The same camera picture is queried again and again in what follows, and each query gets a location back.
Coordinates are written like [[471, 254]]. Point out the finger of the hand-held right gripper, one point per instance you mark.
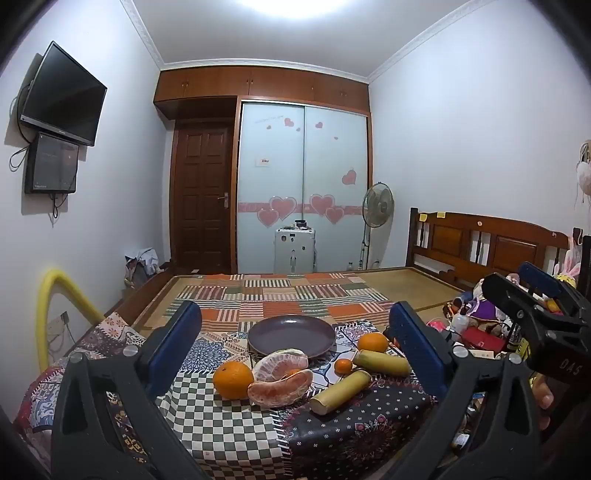
[[517, 300], [540, 276]]

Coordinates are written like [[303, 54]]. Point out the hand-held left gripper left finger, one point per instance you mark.
[[178, 344]]

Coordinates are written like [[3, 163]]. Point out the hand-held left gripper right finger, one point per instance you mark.
[[412, 346]]

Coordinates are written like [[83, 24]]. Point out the sugarcane piece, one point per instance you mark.
[[383, 363], [339, 392]]

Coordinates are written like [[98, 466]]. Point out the medium orange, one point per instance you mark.
[[373, 343]]

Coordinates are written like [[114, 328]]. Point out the large orange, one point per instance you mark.
[[233, 381]]

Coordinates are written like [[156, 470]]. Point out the peeled pomelo segment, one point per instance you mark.
[[277, 364], [281, 392]]

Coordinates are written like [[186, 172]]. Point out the purple round plate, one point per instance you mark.
[[291, 334]]

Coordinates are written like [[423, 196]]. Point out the person's right hand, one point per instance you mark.
[[542, 399]]

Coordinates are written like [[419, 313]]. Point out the pile of toys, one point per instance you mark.
[[480, 307]]

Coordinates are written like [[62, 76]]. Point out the small white bottle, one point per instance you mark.
[[458, 321]]

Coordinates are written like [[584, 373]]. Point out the red box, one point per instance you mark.
[[482, 340]]

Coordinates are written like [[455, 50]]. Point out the wooden bed headboard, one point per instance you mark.
[[489, 244]]

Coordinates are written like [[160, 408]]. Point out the pile of clothes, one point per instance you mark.
[[141, 265]]

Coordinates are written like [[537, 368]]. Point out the patterned patchwork cloth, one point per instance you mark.
[[221, 429]]

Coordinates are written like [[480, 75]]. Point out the striped patchwork blanket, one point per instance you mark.
[[286, 297]]

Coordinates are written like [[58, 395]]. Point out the yellow foam tube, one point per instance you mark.
[[57, 284]]

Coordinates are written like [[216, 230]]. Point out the standing electric fan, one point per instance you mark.
[[377, 203]]

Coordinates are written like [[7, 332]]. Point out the brown wooden door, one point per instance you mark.
[[201, 198]]

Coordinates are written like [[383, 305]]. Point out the white appliance box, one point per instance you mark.
[[294, 251]]

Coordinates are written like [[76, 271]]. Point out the wooden wardrobe with glass doors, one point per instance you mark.
[[295, 175]]

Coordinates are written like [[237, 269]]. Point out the hanging wall ornament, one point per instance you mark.
[[584, 175]]

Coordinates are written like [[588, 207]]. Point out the wall socket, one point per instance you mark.
[[64, 318]]

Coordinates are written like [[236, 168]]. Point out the small black wall monitor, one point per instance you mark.
[[51, 164]]

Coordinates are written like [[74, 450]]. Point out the wall-mounted black television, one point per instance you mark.
[[64, 94]]

